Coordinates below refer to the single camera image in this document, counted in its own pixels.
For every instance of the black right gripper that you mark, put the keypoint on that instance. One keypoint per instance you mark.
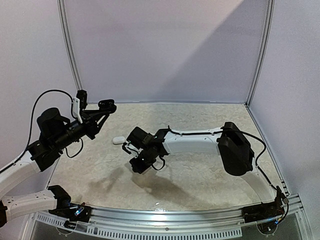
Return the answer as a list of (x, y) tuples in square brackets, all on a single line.
[(137, 163)]

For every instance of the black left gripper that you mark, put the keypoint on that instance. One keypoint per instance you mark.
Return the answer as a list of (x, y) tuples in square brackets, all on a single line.
[(89, 118)]

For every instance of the black oval charging case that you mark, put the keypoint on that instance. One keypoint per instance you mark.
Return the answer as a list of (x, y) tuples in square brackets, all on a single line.
[(107, 105)]

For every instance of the white earbud charging case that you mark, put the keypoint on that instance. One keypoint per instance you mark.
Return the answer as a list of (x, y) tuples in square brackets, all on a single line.
[(118, 140)]

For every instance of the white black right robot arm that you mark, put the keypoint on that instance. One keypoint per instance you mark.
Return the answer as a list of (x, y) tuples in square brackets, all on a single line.
[(228, 142)]

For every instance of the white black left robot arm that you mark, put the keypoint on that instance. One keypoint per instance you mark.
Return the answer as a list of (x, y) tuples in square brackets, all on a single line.
[(56, 133)]

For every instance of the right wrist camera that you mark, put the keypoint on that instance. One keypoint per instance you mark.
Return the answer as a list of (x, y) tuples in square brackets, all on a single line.
[(131, 149)]

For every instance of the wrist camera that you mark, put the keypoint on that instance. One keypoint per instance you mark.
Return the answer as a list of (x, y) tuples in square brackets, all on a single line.
[(79, 103), (131, 149)]

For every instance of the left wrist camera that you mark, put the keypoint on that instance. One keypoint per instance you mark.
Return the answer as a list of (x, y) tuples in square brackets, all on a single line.
[(79, 103)]

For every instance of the aluminium front rail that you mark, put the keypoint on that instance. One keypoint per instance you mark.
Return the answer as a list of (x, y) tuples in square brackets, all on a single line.
[(123, 224)]

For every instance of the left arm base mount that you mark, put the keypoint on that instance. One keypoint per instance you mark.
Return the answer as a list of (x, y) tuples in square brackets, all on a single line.
[(72, 211)]

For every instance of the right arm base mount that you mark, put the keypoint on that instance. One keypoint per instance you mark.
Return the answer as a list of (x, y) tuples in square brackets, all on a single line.
[(265, 211)]

